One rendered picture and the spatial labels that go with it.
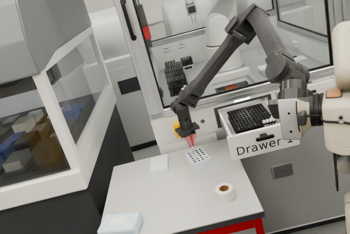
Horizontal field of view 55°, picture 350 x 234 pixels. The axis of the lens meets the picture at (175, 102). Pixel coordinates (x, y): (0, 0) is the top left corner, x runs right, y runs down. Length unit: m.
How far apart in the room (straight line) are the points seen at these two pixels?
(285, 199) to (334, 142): 1.25
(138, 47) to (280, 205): 1.19
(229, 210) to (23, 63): 0.96
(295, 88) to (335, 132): 0.17
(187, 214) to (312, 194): 0.98
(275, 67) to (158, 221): 0.72
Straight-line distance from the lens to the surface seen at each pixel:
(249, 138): 1.41
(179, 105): 1.49
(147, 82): 1.62
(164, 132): 1.72
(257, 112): 1.63
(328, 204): 2.19
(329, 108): 0.82
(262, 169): 1.91
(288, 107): 0.90
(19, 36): 1.42
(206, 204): 1.34
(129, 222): 1.31
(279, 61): 0.99
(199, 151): 1.60
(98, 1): 4.79
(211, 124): 1.72
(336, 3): 1.76
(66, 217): 1.82
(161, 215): 1.36
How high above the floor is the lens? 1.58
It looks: 20 degrees down
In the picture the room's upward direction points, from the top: 15 degrees counter-clockwise
